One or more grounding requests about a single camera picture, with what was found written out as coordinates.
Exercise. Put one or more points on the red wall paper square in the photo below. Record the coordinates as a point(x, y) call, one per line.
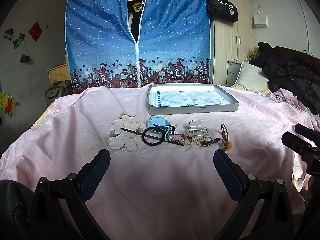
point(35, 31)

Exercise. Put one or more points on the dark suitcase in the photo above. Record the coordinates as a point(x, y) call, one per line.
point(58, 89)

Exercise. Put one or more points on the wooden wardrobe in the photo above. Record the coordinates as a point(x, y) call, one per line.
point(230, 41)

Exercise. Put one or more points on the black clothes pile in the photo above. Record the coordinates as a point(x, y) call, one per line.
point(291, 70)

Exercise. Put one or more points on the dark flower hair stick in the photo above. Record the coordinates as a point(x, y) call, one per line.
point(154, 136)

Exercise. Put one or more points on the yellow wooden box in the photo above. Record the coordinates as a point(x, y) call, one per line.
point(59, 73)

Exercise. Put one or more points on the grey shallow tray box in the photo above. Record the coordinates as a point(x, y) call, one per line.
point(189, 98)

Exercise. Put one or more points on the light blue kids watch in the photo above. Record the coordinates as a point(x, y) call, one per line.
point(161, 123)

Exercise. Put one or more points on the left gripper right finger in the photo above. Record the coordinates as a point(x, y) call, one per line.
point(275, 218)

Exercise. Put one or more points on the grey nightstand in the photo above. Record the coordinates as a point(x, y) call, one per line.
point(233, 69)

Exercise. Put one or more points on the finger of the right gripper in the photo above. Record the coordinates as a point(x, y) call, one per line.
point(306, 132)
point(298, 145)

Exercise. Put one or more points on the black hanging bag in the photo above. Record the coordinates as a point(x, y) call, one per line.
point(222, 9)

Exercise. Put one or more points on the blue fabric wardrobe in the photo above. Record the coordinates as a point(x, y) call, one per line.
point(132, 43)

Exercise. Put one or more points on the white paper bag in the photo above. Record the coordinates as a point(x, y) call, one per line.
point(260, 19)

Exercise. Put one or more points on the pink floral bed sheet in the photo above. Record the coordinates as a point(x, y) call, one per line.
point(167, 191)

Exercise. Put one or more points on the white pillow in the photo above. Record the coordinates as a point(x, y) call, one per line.
point(251, 77)

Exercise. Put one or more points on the silver hoop bangles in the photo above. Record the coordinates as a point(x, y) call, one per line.
point(208, 142)

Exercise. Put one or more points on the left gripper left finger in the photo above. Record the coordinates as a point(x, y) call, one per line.
point(75, 189)

